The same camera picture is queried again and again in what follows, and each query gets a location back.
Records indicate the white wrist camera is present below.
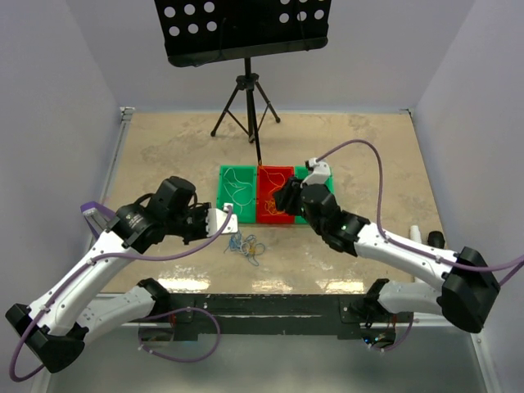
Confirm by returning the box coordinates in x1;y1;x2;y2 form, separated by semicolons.
206;203;238;237
301;157;331;187

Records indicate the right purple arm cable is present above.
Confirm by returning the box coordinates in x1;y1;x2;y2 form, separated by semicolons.
313;138;524;273

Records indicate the white cylinder tool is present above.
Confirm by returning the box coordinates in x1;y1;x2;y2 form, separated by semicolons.
409;225;423;244

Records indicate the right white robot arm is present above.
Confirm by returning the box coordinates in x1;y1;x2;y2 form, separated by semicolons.
273;177;500;333

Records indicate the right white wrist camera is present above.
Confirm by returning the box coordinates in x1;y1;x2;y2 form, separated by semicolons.
301;157;331;187

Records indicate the red bin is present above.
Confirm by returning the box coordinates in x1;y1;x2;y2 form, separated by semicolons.
255;165;295;225

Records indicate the green bin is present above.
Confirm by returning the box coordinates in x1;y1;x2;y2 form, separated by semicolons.
294;165;335;224
216;165;257;224

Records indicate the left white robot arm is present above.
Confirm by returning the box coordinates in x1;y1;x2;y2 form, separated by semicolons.
6;176;233;382

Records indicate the coloured cable bundle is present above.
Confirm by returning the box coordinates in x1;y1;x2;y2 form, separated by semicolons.
223;231;268;267

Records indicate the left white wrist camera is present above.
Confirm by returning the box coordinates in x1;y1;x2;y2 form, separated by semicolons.
206;203;238;237

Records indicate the black music stand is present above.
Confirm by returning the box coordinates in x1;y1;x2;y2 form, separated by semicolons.
155;0;332;147

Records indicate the black cylinder tool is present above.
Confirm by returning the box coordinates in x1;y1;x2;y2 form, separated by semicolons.
427;231;445;249

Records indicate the purple holder block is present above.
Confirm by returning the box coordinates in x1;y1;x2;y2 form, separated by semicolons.
80;201;115;239

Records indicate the orange cable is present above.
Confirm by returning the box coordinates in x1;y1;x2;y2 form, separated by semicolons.
260;166;292;217

